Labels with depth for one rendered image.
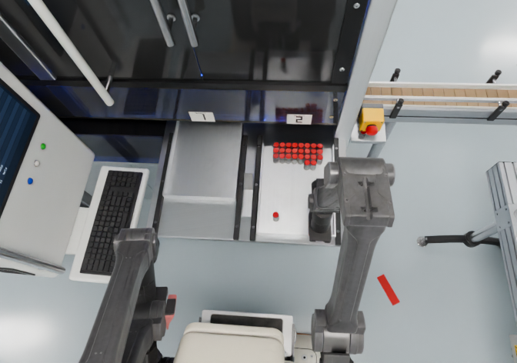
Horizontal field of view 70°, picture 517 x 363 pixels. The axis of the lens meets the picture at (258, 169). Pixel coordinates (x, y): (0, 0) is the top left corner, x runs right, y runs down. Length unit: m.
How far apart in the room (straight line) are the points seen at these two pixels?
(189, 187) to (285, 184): 0.35
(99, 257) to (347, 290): 0.97
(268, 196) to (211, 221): 0.22
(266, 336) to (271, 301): 1.33
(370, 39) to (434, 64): 1.95
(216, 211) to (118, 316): 0.73
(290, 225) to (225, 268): 0.95
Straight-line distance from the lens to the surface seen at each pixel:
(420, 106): 1.52
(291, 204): 1.31
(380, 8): 0.95
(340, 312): 0.78
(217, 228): 1.30
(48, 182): 1.41
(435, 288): 2.29
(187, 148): 1.44
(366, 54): 1.05
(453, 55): 3.05
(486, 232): 2.12
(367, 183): 0.62
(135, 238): 0.82
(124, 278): 0.72
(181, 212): 1.35
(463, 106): 1.57
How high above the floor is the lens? 2.12
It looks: 66 degrees down
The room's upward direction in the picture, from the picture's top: 8 degrees counter-clockwise
